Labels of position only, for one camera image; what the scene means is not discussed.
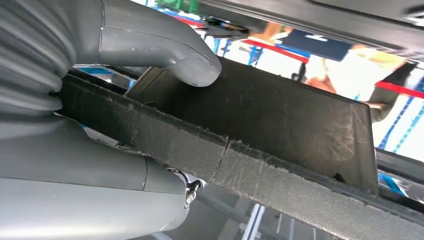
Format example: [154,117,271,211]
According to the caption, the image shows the green plastic crate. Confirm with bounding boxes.
[155,0,200,14]

